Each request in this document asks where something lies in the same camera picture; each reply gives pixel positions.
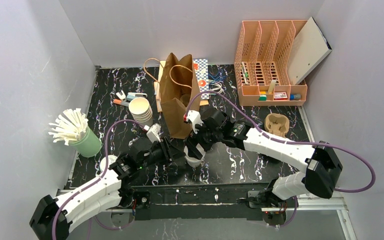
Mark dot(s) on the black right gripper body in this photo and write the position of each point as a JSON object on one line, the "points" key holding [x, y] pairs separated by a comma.
{"points": [[198, 139]]}

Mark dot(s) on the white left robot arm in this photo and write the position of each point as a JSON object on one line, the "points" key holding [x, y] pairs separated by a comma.
{"points": [[56, 217]]}

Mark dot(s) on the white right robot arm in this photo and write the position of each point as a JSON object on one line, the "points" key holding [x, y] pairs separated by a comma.
{"points": [[318, 165]]}

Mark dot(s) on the stack of white lids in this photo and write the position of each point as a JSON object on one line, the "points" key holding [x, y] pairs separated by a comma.
{"points": [[141, 111]]}

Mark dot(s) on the green cup of stirrers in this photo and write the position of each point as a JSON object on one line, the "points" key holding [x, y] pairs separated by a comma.
{"points": [[72, 128]]}

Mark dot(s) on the orange file organizer rack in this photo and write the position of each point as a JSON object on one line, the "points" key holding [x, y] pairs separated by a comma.
{"points": [[260, 64]]}

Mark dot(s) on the white folder board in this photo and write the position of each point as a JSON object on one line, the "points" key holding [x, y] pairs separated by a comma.
{"points": [[308, 50]]}

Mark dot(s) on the checkered paper sheet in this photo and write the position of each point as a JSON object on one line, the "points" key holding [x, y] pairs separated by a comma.
{"points": [[201, 71]]}

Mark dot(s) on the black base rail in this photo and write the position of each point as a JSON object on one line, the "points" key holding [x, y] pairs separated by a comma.
{"points": [[209, 195]]}

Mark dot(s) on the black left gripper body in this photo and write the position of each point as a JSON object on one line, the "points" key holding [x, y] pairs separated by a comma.
{"points": [[167, 151]]}

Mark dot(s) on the brown paper bag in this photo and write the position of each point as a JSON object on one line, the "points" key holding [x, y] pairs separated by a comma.
{"points": [[177, 86]]}

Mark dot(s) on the cardboard cup carrier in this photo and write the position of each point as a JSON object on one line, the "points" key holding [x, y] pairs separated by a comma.
{"points": [[277, 124]]}

